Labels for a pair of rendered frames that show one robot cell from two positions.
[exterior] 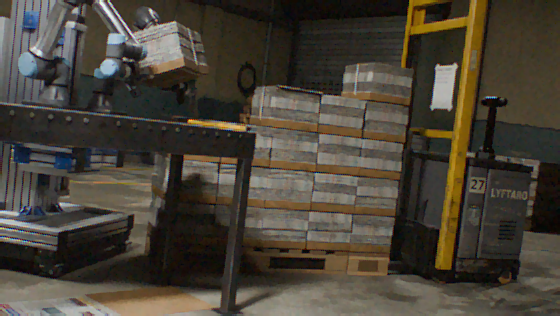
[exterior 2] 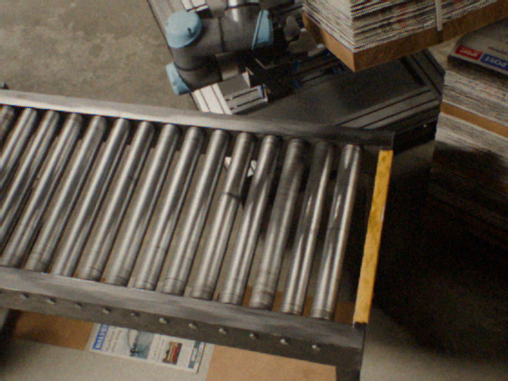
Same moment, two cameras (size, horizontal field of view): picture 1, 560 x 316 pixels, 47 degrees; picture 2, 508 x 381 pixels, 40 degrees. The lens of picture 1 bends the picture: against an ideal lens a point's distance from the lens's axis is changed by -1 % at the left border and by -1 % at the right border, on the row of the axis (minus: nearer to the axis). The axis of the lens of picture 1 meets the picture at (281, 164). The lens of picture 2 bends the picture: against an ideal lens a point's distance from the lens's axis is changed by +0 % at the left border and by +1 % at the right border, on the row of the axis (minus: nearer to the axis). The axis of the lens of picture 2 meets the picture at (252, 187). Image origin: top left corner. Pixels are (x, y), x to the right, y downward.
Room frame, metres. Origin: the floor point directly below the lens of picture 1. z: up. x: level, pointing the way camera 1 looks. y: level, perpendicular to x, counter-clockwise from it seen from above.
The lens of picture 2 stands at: (2.51, -0.27, 2.12)
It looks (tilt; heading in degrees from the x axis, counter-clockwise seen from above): 55 degrees down; 66
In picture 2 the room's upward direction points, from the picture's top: 11 degrees counter-clockwise
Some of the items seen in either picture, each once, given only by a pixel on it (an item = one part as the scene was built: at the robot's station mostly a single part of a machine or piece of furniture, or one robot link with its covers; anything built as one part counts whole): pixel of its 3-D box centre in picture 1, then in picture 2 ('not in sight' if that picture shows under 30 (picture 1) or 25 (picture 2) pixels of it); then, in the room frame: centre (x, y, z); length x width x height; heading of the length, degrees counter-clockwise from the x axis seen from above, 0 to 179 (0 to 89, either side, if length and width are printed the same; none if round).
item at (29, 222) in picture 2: not in sight; (44, 189); (2.47, 0.89, 0.77); 0.47 x 0.05 x 0.05; 44
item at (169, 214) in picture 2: not in sight; (171, 207); (2.70, 0.66, 0.77); 0.47 x 0.05 x 0.05; 44
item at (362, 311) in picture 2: (218, 125); (375, 231); (3.02, 0.31, 0.81); 0.43 x 0.03 x 0.02; 44
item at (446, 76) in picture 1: (437, 79); not in sight; (4.32, -0.95, 1.28); 0.57 x 0.01 x 0.65; 22
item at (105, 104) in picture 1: (102, 100); not in sight; (3.70, 1.05, 0.87); 0.15 x 0.15 x 0.10
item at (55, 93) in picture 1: (55, 93); not in sight; (3.21, 1.15, 0.87); 0.15 x 0.15 x 0.10
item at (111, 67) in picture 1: (113, 68); (193, 72); (2.88, 0.78, 1.00); 0.11 x 0.08 x 0.09; 167
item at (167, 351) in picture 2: (55, 310); (154, 321); (2.55, 0.82, 0.00); 0.37 x 0.28 x 0.01; 134
